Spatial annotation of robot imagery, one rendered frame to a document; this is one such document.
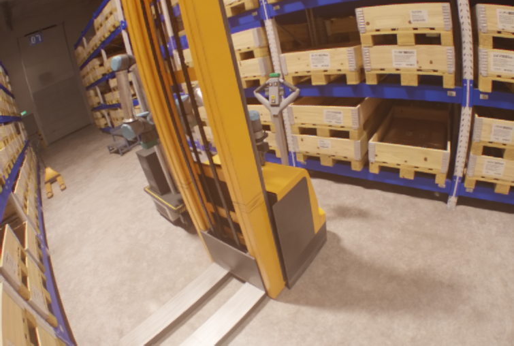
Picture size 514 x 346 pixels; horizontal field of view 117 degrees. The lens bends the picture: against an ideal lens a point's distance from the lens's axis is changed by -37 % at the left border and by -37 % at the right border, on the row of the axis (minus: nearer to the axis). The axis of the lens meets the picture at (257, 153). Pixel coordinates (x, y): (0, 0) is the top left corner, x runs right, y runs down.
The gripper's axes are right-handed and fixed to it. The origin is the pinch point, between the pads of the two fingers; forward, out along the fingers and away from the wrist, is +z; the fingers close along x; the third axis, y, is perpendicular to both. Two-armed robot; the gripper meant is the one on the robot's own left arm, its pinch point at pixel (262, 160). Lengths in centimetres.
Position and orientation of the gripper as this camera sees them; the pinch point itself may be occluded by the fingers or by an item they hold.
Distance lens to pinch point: 168.1
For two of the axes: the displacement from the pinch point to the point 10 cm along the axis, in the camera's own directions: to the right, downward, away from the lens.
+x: 7.5, 1.2, -6.5
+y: -6.3, 4.4, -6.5
